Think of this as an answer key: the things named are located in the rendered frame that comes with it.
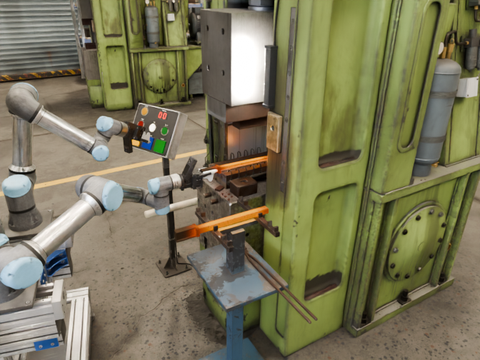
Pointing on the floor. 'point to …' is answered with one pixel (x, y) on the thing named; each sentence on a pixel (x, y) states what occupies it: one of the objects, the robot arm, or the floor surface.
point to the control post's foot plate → (173, 266)
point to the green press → (141, 53)
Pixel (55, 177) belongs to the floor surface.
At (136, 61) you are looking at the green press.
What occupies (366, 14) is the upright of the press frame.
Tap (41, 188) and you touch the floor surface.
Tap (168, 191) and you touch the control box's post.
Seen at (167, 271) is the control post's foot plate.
